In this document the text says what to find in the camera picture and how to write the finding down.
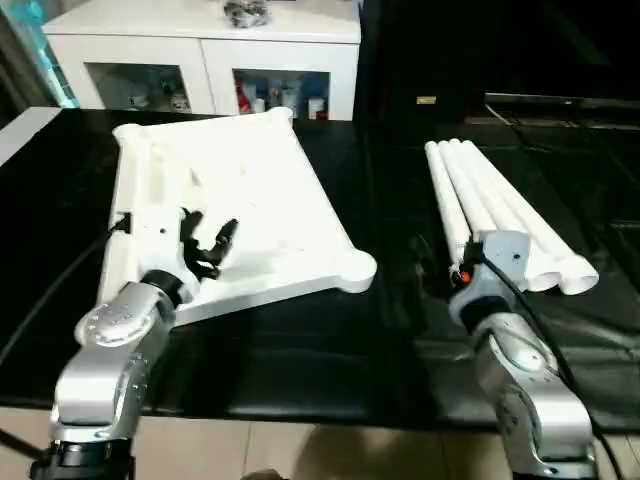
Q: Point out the grey curtain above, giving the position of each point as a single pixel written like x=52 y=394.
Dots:
x=15 y=60

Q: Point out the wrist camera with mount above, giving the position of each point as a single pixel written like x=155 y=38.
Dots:
x=502 y=260
x=152 y=242

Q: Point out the white plastic table top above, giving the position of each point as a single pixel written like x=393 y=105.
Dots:
x=270 y=190

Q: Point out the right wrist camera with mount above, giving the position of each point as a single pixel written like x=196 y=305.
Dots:
x=502 y=260

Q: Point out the white board strip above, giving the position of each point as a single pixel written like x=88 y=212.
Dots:
x=25 y=135

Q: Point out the white cabinet with glass doors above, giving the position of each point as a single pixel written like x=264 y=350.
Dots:
x=150 y=35

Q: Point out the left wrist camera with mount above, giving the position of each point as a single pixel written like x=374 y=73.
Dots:
x=152 y=242

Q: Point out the black work mat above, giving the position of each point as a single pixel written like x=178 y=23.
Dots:
x=300 y=360

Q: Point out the red bottle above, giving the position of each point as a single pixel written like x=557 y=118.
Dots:
x=243 y=97

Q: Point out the black flat bar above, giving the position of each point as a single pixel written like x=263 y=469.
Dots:
x=560 y=101

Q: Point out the white plastic table leg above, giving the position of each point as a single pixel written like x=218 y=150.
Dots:
x=468 y=190
x=490 y=190
x=512 y=190
x=446 y=190

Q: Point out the small gold label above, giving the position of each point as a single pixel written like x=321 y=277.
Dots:
x=427 y=100

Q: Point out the black bundle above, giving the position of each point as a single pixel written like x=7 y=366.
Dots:
x=246 y=12

